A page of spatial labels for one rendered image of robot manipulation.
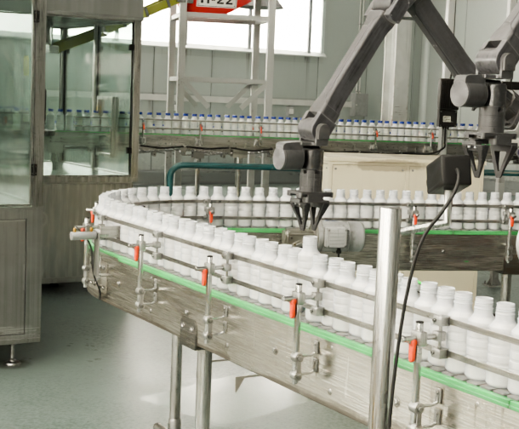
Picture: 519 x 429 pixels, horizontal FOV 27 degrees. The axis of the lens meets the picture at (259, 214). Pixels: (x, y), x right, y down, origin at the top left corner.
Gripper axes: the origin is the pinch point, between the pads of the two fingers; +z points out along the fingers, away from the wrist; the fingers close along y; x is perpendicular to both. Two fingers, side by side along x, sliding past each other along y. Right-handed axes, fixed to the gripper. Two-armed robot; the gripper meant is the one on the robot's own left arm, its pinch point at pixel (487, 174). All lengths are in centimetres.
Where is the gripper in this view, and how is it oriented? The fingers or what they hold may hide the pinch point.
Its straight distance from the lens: 239.9
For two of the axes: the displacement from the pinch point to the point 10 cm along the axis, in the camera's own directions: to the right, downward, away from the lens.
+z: -0.4, 9.9, 1.0
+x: -5.1, -1.1, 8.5
